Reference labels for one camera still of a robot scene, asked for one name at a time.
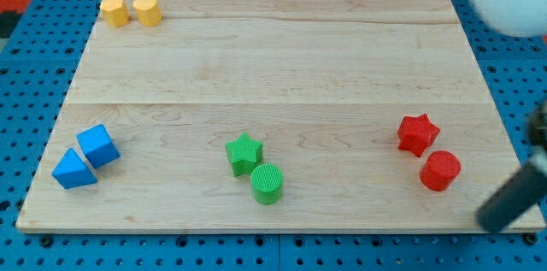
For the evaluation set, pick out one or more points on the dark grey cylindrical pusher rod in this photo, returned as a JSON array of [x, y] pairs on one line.
[[525, 187]]

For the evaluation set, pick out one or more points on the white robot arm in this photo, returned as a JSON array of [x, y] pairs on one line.
[[517, 18]]

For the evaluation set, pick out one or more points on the blue cube block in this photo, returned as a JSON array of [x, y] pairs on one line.
[[97, 146]]

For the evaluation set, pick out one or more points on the blue triangle block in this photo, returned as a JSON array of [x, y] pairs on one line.
[[71, 171]]

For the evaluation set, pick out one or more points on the red cylinder block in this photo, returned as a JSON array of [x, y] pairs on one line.
[[440, 170]]

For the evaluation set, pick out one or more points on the red star block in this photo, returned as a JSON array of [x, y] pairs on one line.
[[416, 134]]

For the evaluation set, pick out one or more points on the green cylinder block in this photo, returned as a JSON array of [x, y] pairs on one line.
[[266, 181]]

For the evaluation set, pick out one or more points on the green star block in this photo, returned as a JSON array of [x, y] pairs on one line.
[[243, 154]]

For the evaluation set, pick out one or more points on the wooden board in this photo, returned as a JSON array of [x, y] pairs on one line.
[[323, 84]]

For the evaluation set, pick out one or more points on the yellow heart block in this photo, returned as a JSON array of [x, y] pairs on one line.
[[148, 12]]

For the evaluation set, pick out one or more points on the yellow hexagon block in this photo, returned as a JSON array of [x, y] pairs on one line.
[[115, 12]]

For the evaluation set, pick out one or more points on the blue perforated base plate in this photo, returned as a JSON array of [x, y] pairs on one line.
[[37, 65]]

